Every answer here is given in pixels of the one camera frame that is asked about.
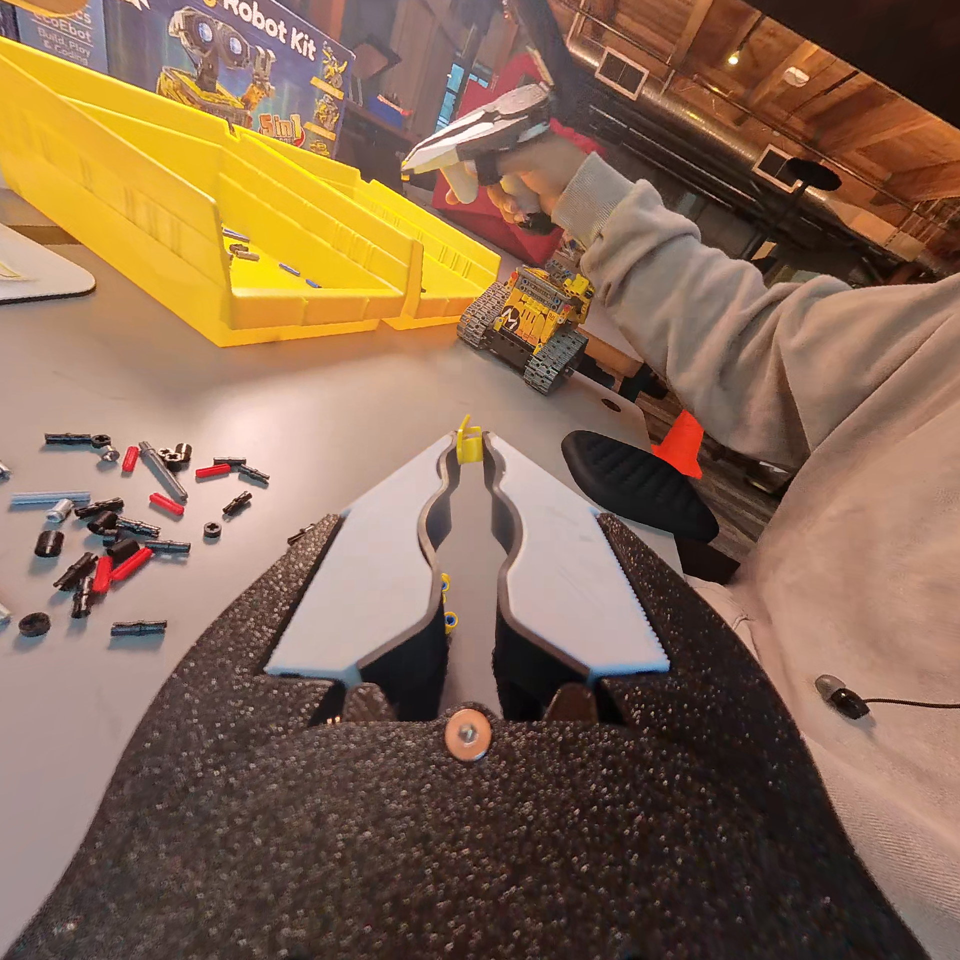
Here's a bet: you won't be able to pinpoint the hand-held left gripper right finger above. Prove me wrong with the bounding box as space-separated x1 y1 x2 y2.
486 432 673 721

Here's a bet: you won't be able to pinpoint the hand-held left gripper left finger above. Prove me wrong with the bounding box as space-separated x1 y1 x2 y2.
264 432 463 721

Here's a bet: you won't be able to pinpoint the blue grey pieces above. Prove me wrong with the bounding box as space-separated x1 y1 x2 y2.
219 225 325 291

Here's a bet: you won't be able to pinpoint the yellow plastic bin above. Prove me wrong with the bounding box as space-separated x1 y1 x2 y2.
0 38 424 349
225 120 505 331

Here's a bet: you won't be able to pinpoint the person's right forearm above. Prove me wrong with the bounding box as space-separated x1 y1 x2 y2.
555 150 849 451

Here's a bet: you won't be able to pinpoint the grey desk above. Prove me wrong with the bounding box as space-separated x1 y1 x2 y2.
0 180 759 960

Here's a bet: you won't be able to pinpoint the grey ceiling vent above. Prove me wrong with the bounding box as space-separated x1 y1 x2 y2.
594 48 649 99

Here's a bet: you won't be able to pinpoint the orange traffic cone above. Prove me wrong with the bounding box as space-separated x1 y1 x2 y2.
648 410 706 481

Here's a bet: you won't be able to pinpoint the yellow toy robot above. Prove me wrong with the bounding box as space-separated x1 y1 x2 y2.
456 248 598 396

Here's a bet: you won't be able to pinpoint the pile of black red pieces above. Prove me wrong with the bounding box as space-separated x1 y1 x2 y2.
0 429 274 642

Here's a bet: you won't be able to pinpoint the robot kit box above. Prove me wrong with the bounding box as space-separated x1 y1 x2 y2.
102 0 358 160

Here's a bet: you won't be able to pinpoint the person's torso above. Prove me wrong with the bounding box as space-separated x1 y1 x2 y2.
720 263 960 960

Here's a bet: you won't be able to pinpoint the blue cardboard box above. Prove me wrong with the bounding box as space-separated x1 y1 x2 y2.
0 0 109 64

